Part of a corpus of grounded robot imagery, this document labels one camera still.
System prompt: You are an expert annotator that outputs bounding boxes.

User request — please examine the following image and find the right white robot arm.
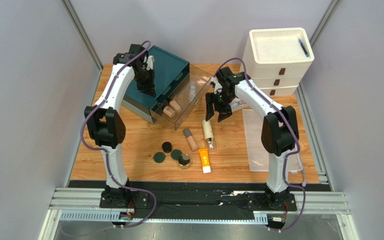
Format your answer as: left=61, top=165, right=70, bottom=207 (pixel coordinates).
left=205, top=67, right=299, bottom=210

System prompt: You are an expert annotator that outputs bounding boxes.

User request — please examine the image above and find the clear glass bottle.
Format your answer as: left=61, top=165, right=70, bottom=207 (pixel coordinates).
left=187, top=80, right=198, bottom=105

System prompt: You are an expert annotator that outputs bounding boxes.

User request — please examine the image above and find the clear acrylic drawer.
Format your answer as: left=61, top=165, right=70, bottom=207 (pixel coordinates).
left=150, top=64, right=213, bottom=130

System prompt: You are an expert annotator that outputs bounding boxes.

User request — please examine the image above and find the small round foundation bottle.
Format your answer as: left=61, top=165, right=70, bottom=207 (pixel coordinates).
left=167, top=98, right=183, bottom=114

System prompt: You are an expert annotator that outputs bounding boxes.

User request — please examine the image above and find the white mesh pouch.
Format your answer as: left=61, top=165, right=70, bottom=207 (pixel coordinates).
left=241, top=108, right=307, bottom=175

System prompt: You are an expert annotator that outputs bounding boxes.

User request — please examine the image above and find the grey cap foundation tube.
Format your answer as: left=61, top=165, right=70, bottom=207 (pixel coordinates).
left=183, top=128, right=199, bottom=152

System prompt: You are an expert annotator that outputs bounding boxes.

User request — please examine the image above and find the white three-drawer cabinet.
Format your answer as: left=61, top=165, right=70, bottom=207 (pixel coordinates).
left=242, top=27, right=315, bottom=98

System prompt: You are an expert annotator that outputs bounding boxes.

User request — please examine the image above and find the black round jar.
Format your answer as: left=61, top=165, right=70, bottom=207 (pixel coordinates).
left=161, top=141, right=173, bottom=153

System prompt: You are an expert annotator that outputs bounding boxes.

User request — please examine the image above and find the green compact disc right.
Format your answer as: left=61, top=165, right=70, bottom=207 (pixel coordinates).
left=170, top=149, right=183, bottom=161

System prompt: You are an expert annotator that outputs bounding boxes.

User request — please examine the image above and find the cream bottle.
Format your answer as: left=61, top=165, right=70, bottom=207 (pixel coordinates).
left=201, top=119, right=217, bottom=152

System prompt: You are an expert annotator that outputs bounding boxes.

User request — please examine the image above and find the blue pen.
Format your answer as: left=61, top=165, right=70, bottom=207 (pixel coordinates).
left=298, top=38, right=310, bottom=58

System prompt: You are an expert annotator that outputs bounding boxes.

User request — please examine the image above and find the gold lid powder jar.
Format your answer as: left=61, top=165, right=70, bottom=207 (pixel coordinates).
left=177, top=153, right=191, bottom=169

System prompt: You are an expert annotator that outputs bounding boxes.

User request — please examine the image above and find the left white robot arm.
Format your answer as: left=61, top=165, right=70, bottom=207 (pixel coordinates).
left=81, top=40, right=156, bottom=207

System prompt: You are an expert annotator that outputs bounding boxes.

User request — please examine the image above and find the teal drawer organizer box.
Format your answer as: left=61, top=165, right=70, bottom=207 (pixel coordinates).
left=121, top=45, right=190, bottom=124

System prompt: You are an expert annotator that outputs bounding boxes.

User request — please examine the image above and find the orange sunscreen tube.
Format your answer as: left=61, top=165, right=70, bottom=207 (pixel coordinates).
left=198, top=148, right=212, bottom=174

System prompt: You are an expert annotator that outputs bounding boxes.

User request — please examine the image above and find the floral patterned booklet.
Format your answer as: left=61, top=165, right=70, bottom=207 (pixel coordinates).
left=229, top=97, right=249, bottom=112

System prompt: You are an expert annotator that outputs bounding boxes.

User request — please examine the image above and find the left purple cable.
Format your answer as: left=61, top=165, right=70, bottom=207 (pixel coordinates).
left=80, top=39, right=158, bottom=229

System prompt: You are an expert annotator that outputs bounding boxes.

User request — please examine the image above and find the black cap foundation bottle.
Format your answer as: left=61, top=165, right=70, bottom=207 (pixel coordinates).
left=158, top=103, right=176, bottom=119

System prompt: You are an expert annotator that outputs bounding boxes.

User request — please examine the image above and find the green compact disc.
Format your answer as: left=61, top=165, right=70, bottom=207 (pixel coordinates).
left=170, top=149, right=183, bottom=161
left=153, top=152, right=166, bottom=163

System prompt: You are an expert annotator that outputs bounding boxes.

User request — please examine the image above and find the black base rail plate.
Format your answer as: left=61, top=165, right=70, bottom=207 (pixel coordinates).
left=66, top=180, right=333, bottom=221

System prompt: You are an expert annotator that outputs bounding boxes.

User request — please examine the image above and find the green compact disc left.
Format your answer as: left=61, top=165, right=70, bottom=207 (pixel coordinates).
left=153, top=152, right=166, bottom=163

